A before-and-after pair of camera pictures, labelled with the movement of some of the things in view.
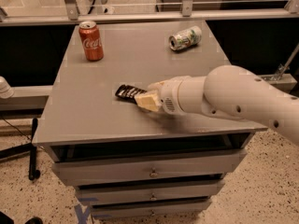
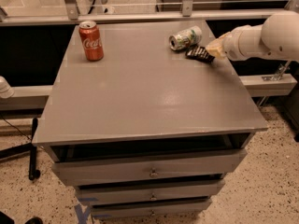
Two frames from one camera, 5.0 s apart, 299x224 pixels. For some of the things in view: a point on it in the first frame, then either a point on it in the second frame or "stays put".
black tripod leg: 28,147 stays put
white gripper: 167,94 → 233,45
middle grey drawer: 149,191 stays put
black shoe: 35,220 stays put
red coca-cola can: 92,40 stays put
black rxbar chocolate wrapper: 128,92 → 199,53
